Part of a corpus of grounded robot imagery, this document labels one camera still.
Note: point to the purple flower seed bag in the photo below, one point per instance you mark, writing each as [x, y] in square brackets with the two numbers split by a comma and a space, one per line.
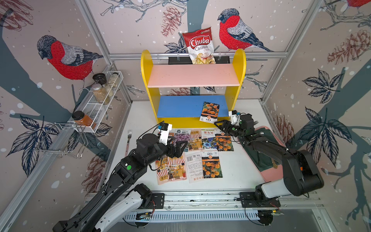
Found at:
[182, 135]

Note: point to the hidden orange flower seed bag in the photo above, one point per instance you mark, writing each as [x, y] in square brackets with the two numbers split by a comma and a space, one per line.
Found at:
[211, 164]

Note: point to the chrome wire hook rack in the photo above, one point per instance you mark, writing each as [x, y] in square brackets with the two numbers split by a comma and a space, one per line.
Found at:
[71, 141]

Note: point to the blue flower seed bag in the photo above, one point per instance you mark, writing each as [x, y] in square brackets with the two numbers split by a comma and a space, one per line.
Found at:
[208, 139]

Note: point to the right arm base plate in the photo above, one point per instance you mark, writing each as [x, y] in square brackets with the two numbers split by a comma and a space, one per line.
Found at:
[249, 200]

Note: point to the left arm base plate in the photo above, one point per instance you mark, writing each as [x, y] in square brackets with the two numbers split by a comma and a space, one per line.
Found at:
[153, 201]

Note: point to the silver fork pink handle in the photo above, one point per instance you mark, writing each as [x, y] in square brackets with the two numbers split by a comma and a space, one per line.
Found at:
[128, 142]

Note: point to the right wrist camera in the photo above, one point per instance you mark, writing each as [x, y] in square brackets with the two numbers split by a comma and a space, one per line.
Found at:
[234, 117]

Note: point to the red Chuba chips bag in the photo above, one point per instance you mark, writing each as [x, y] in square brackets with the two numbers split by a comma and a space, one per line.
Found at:
[200, 46]

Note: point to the white text seed bag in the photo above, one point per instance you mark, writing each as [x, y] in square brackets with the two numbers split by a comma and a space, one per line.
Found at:
[194, 166]

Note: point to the orange sauce jar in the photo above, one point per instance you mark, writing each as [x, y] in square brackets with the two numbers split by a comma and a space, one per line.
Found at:
[83, 119]

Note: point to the clear spice jar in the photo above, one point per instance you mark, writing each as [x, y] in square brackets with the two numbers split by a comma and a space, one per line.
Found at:
[113, 80]

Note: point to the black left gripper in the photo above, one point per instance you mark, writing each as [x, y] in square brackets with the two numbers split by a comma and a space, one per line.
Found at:
[178, 152]

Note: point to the pink tray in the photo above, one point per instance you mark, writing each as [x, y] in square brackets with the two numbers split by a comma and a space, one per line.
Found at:
[272, 174]

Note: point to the white wire spice rack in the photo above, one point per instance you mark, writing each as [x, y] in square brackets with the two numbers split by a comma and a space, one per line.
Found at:
[98, 111]

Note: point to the black lid spice jar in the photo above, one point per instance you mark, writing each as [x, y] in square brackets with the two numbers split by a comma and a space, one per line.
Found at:
[100, 78]

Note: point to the market stall seed bag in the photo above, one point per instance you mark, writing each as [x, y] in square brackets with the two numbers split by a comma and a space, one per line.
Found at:
[195, 142]

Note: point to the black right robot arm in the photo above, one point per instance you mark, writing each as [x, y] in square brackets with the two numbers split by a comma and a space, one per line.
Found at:
[300, 172]

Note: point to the silver lid spice jar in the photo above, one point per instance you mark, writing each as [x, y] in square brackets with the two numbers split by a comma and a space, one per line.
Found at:
[100, 94]

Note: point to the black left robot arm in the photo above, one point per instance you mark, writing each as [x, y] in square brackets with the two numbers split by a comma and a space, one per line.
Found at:
[125, 174]

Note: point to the orange flower seed bag top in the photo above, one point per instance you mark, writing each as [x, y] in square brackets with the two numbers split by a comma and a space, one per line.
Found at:
[222, 141]

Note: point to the black wall bracket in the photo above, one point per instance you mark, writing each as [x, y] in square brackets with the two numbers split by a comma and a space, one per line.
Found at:
[187, 60]

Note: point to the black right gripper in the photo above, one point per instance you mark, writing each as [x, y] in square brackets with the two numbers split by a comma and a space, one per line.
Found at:
[224, 123]

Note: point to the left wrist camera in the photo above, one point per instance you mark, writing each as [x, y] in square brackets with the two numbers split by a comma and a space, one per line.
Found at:
[164, 130]

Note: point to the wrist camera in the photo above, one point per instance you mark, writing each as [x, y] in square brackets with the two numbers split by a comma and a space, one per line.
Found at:
[164, 130]
[234, 117]

